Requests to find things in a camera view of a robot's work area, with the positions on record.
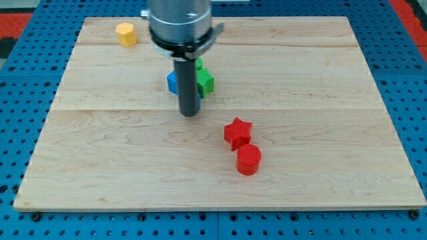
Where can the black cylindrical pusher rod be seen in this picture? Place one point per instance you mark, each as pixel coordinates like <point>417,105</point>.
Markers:
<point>186,78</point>

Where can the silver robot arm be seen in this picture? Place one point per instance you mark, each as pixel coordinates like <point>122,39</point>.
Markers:
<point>182,30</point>

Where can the blue triangle block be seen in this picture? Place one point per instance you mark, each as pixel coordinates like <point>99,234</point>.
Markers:
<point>172,86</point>

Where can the green star block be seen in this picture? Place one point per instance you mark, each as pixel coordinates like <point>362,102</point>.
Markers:
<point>205,82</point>

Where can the red star block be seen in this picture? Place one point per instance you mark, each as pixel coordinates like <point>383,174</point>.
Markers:
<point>238,133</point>

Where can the small green block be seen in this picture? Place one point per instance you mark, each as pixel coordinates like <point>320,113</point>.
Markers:
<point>199,63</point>

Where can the yellow hexagon block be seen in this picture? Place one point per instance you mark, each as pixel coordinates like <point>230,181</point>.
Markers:
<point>126,34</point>

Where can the red cylinder block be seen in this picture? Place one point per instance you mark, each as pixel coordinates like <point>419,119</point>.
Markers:
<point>248,160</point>

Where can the wooden board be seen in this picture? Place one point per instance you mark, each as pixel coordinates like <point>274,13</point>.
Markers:
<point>115,141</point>

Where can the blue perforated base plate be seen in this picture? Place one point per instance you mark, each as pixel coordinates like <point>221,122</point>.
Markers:
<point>33,70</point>

